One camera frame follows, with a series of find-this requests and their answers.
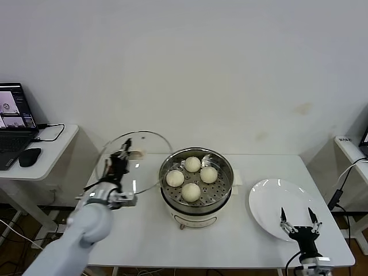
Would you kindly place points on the black open laptop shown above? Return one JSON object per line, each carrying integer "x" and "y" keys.
{"x": 14, "y": 138}

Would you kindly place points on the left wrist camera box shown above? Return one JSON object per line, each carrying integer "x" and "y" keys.
{"x": 125, "y": 199}

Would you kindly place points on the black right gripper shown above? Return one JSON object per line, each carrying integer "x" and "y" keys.
{"x": 304, "y": 238}

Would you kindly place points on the round glass pot lid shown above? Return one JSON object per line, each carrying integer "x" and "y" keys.
{"x": 155, "y": 161}

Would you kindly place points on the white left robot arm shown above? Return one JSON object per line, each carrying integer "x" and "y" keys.
{"x": 86, "y": 227}

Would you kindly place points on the black computer mouse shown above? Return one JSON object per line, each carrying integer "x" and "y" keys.
{"x": 30, "y": 156}

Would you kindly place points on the stainless steel steamer basket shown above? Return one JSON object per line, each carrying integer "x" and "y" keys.
{"x": 218, "y": 189}

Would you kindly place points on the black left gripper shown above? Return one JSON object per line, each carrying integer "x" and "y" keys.
{"x": 119, "y": 165}

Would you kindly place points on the black laptop on desk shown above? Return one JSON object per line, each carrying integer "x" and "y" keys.
{"x": 365, "y": 141}

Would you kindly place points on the white round plate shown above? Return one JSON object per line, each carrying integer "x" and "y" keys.
{"x": 276, "y": 201}

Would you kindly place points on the white side table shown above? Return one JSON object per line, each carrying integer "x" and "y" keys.
{"x": 54, "y": 155}

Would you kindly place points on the white wall outlet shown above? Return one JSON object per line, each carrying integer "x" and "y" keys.
{"x": 56, "y": 189}

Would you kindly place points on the white steamed baozi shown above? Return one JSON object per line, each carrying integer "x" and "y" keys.
{"x": 175, "y": 178}
{"x": 192, "y": 164}
{"x": 191, "y": 192}
{"x": 208, "y": 175}

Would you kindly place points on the white side desk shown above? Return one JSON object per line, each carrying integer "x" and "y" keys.
{"x": 346, "y": 146}

